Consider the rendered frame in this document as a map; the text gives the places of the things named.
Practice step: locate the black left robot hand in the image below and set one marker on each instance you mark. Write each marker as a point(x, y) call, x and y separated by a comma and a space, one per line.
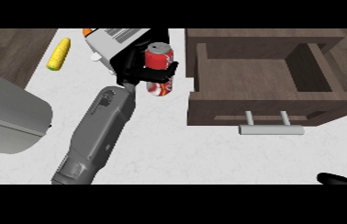
point(135, 71)

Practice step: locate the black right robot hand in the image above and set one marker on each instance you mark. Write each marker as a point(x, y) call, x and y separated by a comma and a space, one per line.
point(334, 178)

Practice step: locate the red soda can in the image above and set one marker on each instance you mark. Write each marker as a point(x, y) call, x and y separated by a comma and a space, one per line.
point(159, 58)

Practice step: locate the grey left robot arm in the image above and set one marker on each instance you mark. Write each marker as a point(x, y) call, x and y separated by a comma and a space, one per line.
point(96, 126)

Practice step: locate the brown wooden drawer front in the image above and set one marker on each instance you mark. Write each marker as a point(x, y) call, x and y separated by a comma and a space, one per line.
point(226, 108)

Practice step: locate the brown wooden drawer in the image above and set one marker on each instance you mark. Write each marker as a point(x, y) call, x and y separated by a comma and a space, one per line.
point(226, 108)
point(246, 77)

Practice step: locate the small orange object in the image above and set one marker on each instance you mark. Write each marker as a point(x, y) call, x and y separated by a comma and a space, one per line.
point(88, 31)

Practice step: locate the yellow corn cob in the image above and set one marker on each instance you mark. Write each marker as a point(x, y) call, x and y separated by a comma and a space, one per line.
point(60, 54)

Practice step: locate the dark wooden panel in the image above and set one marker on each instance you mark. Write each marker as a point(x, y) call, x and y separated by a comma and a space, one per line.
point(20, 53)

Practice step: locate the dark wooden cabinet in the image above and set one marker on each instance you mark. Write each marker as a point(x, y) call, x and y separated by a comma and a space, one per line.
point(253, 36)

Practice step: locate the grey rounded appliance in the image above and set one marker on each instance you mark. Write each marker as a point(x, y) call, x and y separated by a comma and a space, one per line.
point(20, 120)

